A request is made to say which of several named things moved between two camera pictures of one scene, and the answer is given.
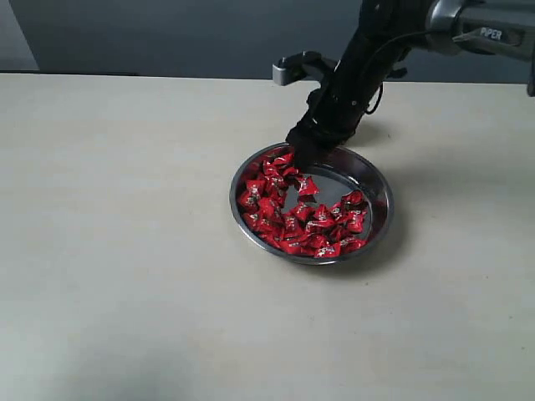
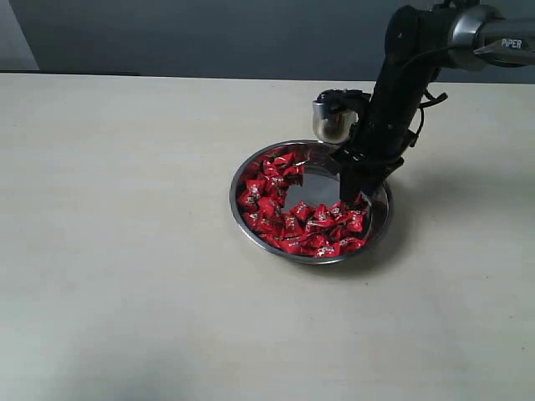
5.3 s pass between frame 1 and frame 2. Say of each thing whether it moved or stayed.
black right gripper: moved
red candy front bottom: stayed
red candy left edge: stayed
